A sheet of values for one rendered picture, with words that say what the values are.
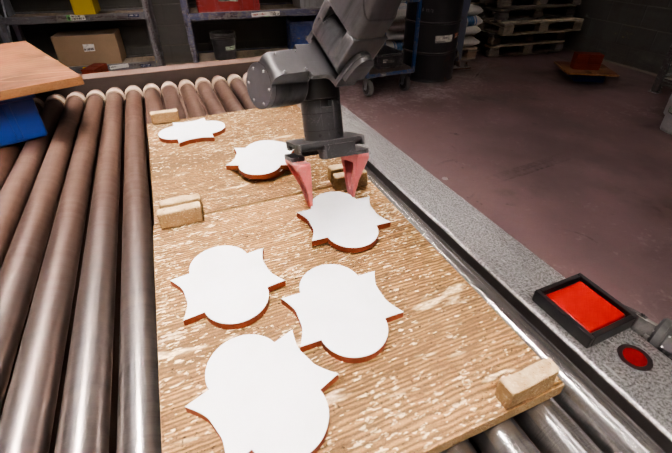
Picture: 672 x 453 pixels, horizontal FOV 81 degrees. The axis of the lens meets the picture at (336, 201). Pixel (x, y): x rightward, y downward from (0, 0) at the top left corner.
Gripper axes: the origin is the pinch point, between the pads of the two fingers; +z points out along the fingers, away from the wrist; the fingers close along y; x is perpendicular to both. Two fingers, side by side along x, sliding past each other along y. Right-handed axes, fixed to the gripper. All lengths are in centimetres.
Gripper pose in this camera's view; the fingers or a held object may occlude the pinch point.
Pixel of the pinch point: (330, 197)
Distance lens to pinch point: 60.3
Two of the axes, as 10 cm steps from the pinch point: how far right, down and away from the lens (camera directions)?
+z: 1.0, 9.5, 2.9
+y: 9.3, -1.9, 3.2
